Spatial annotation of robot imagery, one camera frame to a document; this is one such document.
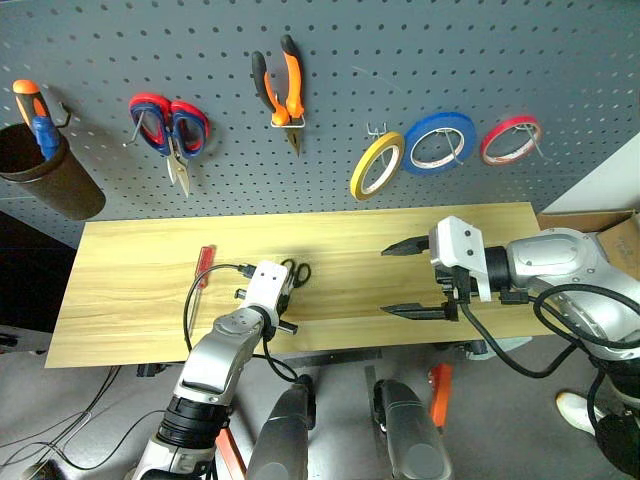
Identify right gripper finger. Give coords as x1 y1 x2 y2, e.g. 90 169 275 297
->
380 235 432 259
379 301 449 322

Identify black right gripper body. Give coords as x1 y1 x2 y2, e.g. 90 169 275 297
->
433 266 475 322

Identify yellow tape roll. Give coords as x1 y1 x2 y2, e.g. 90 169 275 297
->
349 130 406 202

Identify metal hook under blue tape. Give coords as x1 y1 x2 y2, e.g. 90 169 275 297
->
433 127 469 165

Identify metal hook under yellow tape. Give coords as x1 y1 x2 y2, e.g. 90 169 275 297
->
365 122 396 169

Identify blue tape roll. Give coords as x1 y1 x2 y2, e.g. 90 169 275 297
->
402 111 477 177

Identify red tape roll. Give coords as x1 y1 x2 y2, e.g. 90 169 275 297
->
479 115 544 167

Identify metal hook under red tape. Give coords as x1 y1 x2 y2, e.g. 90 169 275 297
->
514 122 551 162

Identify grey perforated pegboard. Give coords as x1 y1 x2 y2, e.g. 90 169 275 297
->
0 0 640 250

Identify black scissors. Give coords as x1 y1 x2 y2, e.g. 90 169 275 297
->
279 258 313 290

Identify grey table clamp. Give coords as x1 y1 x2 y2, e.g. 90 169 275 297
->
460 335 533 362

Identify orange clamp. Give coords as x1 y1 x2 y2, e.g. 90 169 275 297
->
427 362 455 429

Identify dark rounded grey shape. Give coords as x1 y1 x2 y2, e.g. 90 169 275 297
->
371 378 455 480
246 374 317 480

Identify red orange strip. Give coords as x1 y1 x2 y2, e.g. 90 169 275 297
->
213 427 248 480

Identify white shoe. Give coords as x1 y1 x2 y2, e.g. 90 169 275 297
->
555 390 607 437

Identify brown cardboard box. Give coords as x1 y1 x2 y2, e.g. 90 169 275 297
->
536 209 640 282

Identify orange and black pliers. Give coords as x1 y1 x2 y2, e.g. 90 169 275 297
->
250 34 307 158

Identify red and blue scissors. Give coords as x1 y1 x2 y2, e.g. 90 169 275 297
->
128 92 212 199

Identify metal scissors hook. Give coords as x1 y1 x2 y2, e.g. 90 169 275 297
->
122 111 147 149

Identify black round object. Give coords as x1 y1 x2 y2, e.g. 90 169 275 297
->
594 411 640 477

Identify dark brown cup holder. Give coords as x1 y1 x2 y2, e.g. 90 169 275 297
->
0 123 107 222

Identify orange and blue screwdriver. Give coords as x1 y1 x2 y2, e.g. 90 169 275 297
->
12 79 62 162

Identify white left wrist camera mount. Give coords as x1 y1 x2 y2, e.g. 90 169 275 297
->
243 260 291 322

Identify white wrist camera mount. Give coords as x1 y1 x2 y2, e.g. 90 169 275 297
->
243 260 291 322
428 215 494 303

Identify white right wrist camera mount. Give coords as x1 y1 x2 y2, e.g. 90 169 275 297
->
428 215 494 303

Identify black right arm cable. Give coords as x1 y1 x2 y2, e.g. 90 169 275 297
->
458 283 640 380

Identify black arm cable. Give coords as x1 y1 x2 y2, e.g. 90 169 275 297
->
183 263 302 382
458 283 640 380

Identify red handled screwdriver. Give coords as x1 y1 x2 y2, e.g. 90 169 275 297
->
186 244 218 342

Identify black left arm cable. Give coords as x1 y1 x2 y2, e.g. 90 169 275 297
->
183 263 302 382

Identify thin black floor cables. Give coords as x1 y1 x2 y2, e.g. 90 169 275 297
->
0 365 169 474

